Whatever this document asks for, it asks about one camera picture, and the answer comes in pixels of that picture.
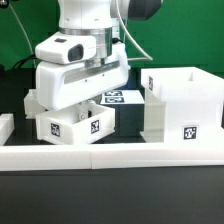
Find white drawer cabinet frame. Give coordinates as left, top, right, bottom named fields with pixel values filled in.
left=141, top=67, right=224, bottom=143

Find white drawer box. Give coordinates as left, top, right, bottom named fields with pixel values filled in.
left=36, top=104, right=115, bottom=145
left=24, top=89, right=45, bottom=119

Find white fence front rail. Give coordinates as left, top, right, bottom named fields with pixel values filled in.
left=0, top=143, right=224, bottom=171

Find paper sheet with markers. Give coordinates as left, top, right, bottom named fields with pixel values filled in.
left=101, top=90, right=144, bottom=105

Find black cables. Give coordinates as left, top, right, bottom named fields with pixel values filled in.
left=12, top=56, right=38, bottom=70

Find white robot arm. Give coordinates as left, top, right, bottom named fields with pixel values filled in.
left=35, top=0, right=163, bottom=111

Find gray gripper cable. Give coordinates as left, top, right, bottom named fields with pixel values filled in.
left=114, top=0, right=154, bottom=63

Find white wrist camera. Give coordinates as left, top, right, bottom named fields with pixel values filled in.
left=35, top=32, right=96, bottom=64

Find white cable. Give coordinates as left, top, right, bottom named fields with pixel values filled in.
left=8, top=3, right=37, bottom=69

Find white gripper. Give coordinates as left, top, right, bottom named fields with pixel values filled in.
left=36, top=46, right=129, bottom=121

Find white fence rail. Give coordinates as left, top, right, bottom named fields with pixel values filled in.
left=0, top=114, right=14, bottom=146
left=0, top=143, right=224, bottom=171

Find white fence left rail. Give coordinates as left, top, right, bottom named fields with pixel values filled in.
left=0, top=114, right=14, bottom=146

